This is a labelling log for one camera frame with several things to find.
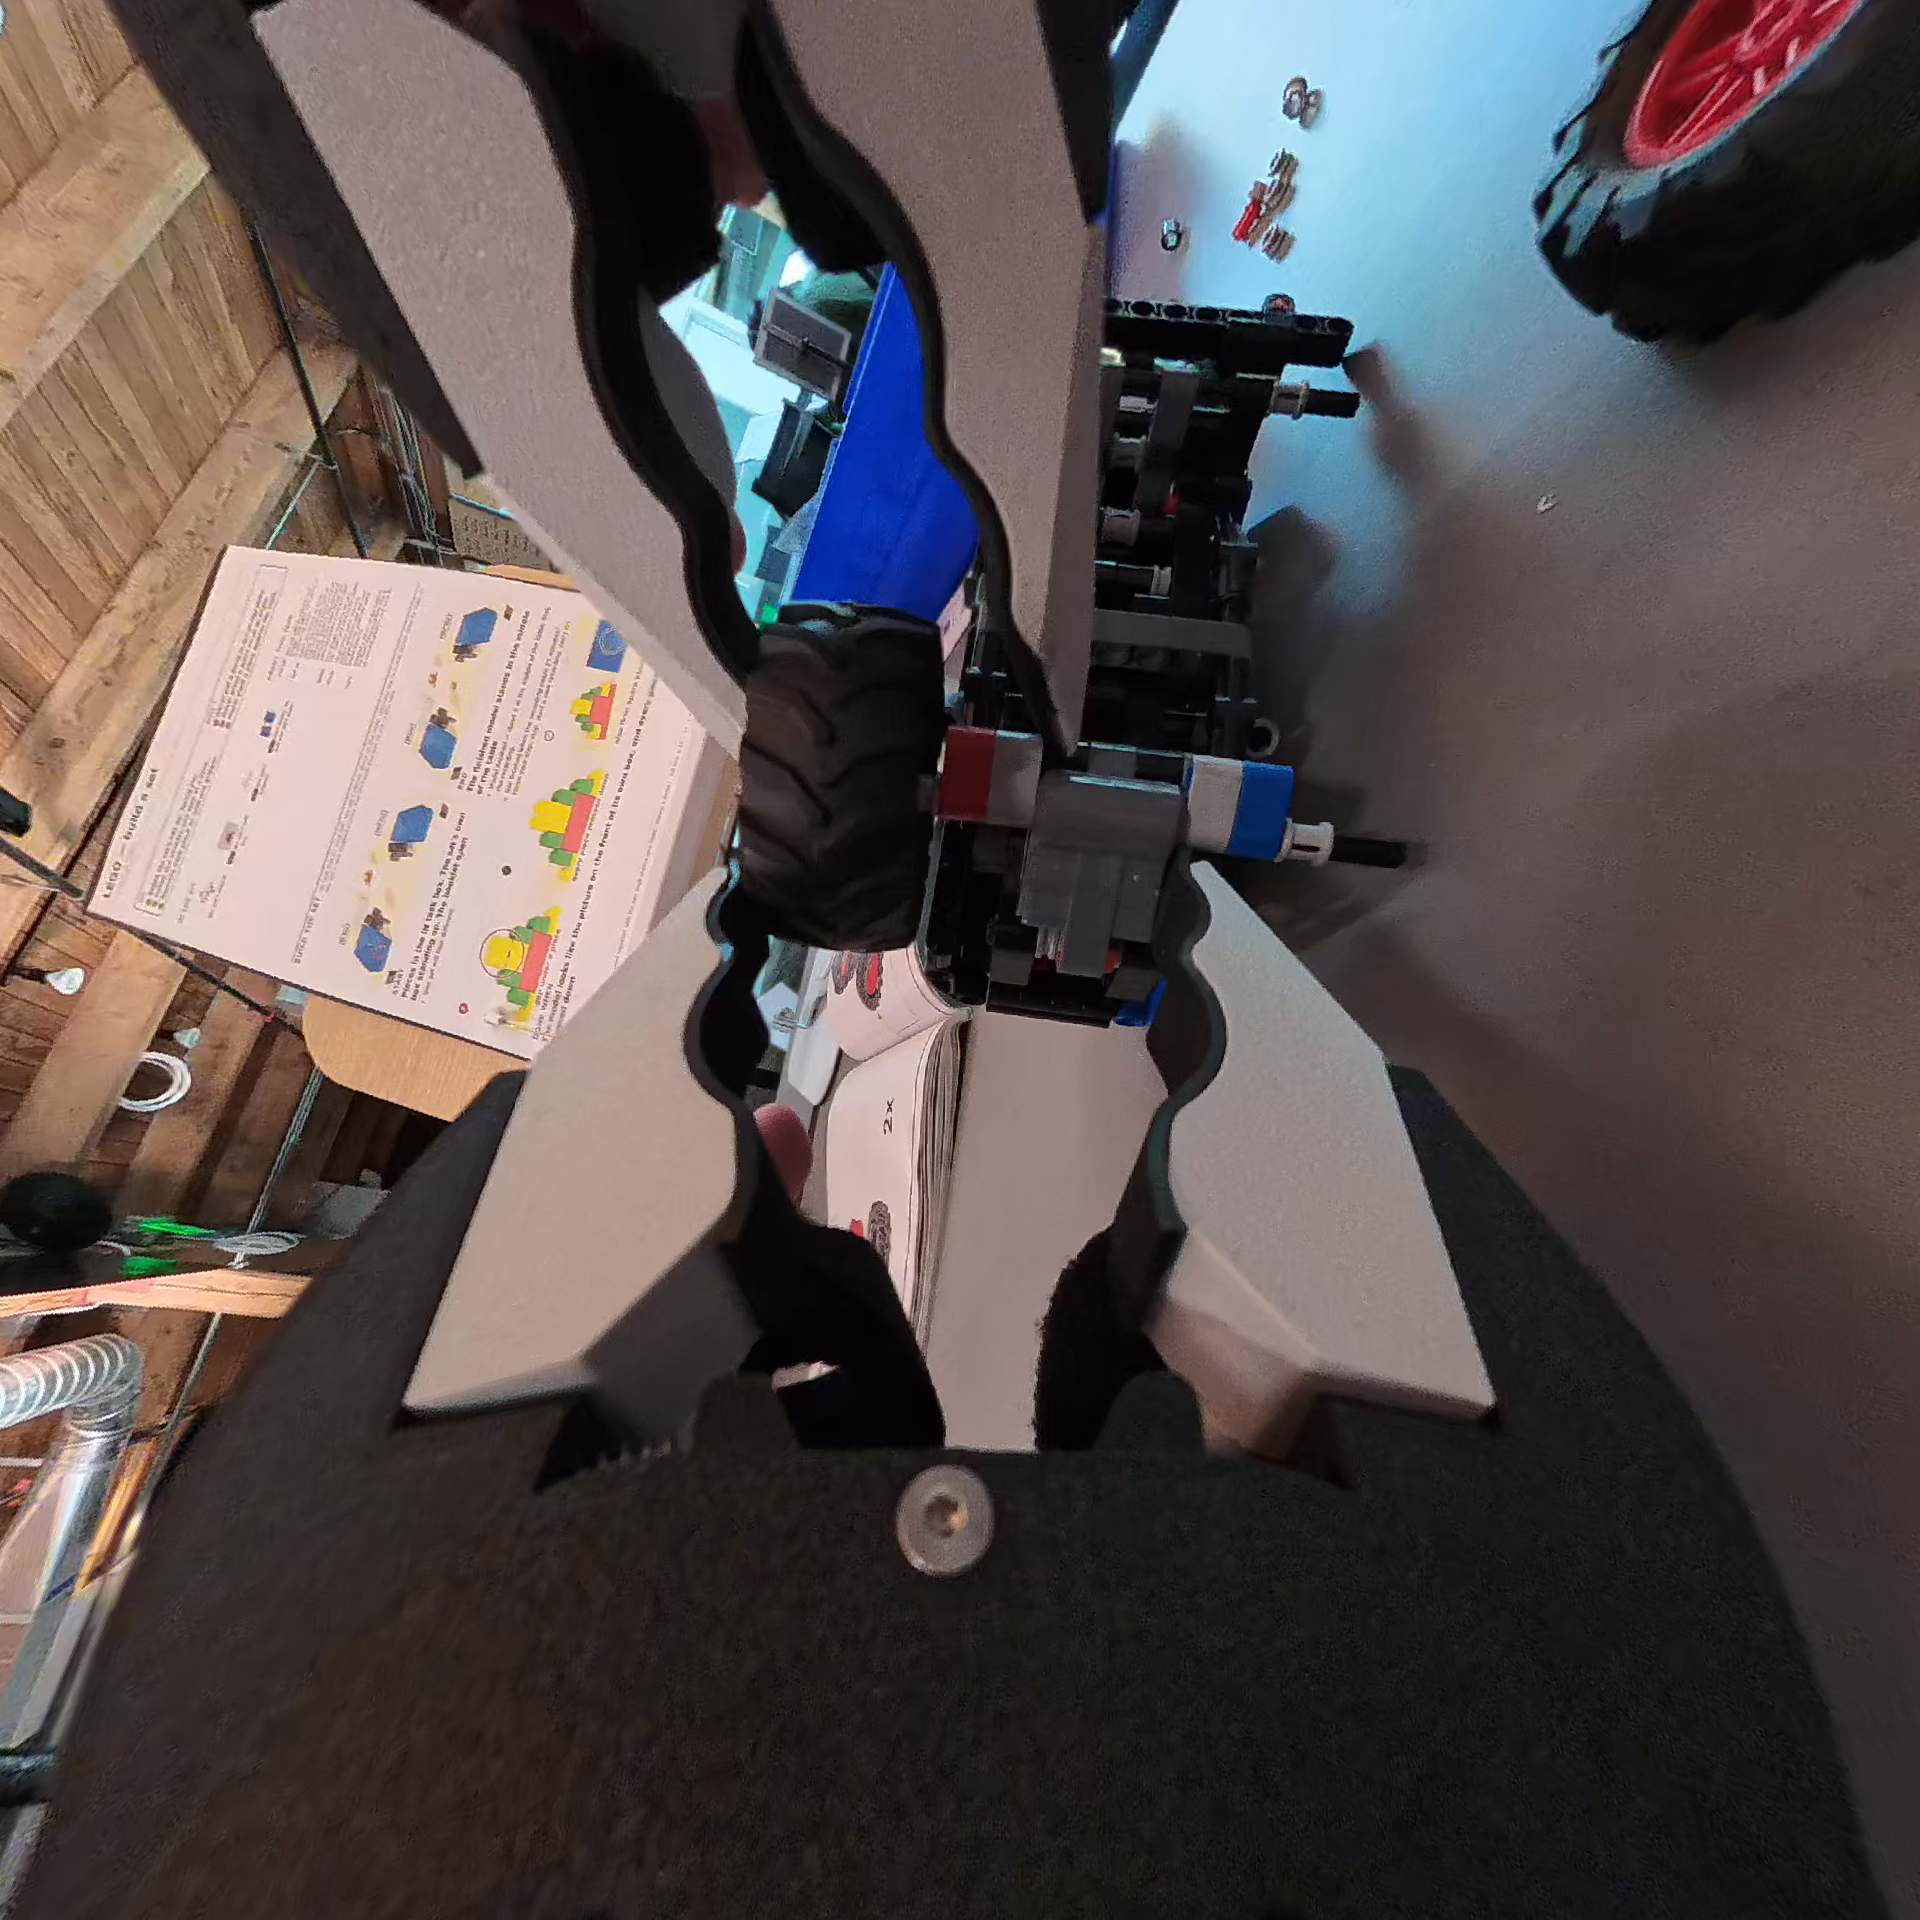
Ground blue plastic bin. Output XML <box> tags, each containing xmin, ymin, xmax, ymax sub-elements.
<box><xmin>785</xmin><ymin>264</ymin><xmax>988</xmax><ymax>622</ymax></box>

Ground lego instruction booklet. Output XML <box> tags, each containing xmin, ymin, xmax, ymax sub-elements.
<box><xmin>818</xmin><ymin>946</ymin><xmax>977</xmax><ymax>1354</ymax></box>

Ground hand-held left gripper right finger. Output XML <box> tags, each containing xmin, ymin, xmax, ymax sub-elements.
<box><xmin>1114</xmin><ymin>861</ymin><xmax>1503</xmax><ymax>1451</ymax></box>

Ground lego monster truck model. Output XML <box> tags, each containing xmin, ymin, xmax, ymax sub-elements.
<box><xmin>916</xmin><ymin>292</ymin><xmax>1416</xmax><ymax>1035</ymax></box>

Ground white instruction sheet panel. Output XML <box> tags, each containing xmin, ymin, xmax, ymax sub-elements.
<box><xmin>87</xmin><ymin>546</ymin><xmax>713</xmax><ymax>1066</ymax></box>

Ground small loose lego pieces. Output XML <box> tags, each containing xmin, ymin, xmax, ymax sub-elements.
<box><xmin>1157</xmin><ymin>75</ymin><xmax>1328</xmax><ymax>261</ymax></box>

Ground silver ventilation duct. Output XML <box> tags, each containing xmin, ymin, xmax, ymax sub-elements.
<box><xmin>0</xmin><ymin>1332</ymin><xmax>151</xmax><ymax>1758</ymax></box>

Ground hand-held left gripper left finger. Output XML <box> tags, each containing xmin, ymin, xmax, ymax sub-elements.
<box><xmin>405</xmin><ymin>871</ymin><xmax>771</xmax><ymax>1444</ymax></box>

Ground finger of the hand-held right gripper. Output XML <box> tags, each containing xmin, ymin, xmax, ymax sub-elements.
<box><xmin>247</xmin><ymin>0</ymin><xmax>762</xmax><ymax>678</ymax></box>
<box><xmin>758</xmin><ymin>0</ymin><xmax>1115</xmax><ymax>754</ymax></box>

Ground black tyre red rim wheel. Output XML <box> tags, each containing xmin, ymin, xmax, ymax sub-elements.
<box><xmin>1530</xmin><ymin>0</ymin><xmax>1920</xmax><ymax>348</ymax></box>
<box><xmin>733</xmin><ymin>600</ymin><xmax>950</xmax><ymax>952</ymax></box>

